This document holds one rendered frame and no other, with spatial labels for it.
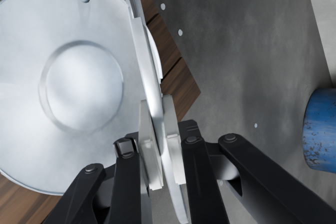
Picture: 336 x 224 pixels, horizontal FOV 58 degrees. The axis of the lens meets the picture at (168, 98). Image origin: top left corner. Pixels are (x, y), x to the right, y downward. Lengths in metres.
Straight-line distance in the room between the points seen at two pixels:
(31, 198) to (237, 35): 1.16
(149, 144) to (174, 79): 0.41
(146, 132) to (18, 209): 0.29
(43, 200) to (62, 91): 0.14
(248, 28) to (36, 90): 1.23
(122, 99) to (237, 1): 1.05
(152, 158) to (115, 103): 0.30
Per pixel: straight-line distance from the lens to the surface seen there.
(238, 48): 1.42
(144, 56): 0.19
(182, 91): 0.58
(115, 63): 0.46
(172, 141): 0.16
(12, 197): 0.43
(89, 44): 0.43
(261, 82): 1.61
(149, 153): 0.16
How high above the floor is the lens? 0.73
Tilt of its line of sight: 44 degrees down
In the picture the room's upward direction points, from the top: 94 degrees clockwise
